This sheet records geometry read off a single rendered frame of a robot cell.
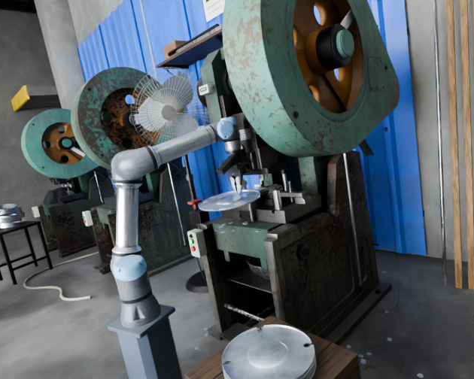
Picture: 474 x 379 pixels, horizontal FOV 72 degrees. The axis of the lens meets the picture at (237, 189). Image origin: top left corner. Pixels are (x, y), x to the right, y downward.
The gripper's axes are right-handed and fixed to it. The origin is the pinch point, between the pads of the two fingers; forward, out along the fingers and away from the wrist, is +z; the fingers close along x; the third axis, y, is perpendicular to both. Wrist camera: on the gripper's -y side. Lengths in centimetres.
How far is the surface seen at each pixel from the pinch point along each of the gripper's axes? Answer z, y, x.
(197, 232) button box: 17.8, -13.4, 20.6
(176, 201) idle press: 23, 55, 148
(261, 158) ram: -13.9, 12.2, -7.4
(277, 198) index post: 4.1, 6.1, -18.7
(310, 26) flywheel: -63, 18, -40
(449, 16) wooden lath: -69, 115, -63
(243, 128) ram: -29.1, 11.5, 0.6
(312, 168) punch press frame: -3.3, 37.1, -18.1
